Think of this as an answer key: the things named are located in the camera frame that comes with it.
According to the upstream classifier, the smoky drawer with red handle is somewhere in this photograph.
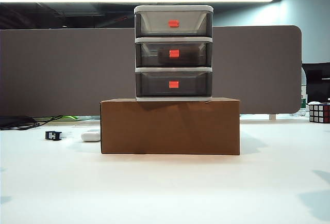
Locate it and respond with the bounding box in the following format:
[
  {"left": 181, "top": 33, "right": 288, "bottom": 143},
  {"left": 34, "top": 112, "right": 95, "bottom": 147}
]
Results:
[
  {"left": 136, "top": 42, "right": 213, "bottom": 67},
  {"left": 136, "top": 71, "right": 213, "bottom": 98}
]

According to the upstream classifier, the pack of brown napkins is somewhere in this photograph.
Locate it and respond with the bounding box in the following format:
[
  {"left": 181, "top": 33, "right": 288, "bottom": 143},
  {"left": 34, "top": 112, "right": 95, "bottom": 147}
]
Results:
[{"left": 157, "top": 47, "right": 201, "bottom": 65}]

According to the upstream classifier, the brown cardboard box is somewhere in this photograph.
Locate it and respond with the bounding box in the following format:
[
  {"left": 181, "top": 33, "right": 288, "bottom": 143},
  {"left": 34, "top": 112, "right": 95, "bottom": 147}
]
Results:
[{"left": 100, "top": 97, "right": 241, "bottom": 155}]

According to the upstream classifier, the white earbuds case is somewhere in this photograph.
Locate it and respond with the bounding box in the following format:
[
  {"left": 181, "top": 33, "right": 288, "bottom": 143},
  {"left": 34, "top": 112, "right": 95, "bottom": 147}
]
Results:
[{"left": 80, "top": 129, "right": 101, "bottom": 142}]

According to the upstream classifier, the grey desk partition panel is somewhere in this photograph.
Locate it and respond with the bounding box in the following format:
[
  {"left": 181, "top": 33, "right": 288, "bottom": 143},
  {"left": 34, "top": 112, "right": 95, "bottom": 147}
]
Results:
[{"left": 0, "top": 25, "right": 303, "bottom": 117}]

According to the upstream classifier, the small black plastic clip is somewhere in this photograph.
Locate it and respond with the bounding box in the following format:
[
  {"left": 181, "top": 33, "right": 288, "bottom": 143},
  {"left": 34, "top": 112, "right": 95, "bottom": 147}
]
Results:
[{"left": 45, "top": 130, "right": 63, "bottom": 141}]

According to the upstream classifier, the clear bottle with green label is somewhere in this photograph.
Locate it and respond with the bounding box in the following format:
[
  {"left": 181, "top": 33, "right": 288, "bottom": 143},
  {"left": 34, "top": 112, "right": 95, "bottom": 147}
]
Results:
[{"left": 300, "top": 84, "right": 309, "bottom": 111}]

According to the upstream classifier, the black office chair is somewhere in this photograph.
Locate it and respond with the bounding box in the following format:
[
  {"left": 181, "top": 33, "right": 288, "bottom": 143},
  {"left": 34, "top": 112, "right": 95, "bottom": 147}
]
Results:
[{"left": 301, "top": 62, "right": 330, "bottom": 103}]

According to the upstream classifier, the black rubiks cube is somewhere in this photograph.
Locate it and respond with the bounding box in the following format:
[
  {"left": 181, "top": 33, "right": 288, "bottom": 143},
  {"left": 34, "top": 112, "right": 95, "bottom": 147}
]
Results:
[{"left": 308, "top": 102, "right": 330, "bottom": 124}]

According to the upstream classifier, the smoky drawer with notched handle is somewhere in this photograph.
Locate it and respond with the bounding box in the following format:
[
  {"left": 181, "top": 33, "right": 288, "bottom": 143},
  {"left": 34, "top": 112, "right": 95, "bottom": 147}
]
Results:
[{"left": 136, "top": 12, "right": 213, "bottom": 37}]

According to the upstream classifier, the white plastic drawer cabinet frame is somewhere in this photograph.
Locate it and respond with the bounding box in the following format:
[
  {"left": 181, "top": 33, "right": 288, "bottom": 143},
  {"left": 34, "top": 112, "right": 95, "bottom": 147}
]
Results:
[{"left": 134, "top": 4, "right": 215, "bottom": 102}]

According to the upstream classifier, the black cable bundle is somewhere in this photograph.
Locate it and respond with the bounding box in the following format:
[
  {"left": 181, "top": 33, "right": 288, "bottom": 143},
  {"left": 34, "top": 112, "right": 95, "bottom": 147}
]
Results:
[{"left": 0, "top": 115, "right": 64, "bottom": 131}]

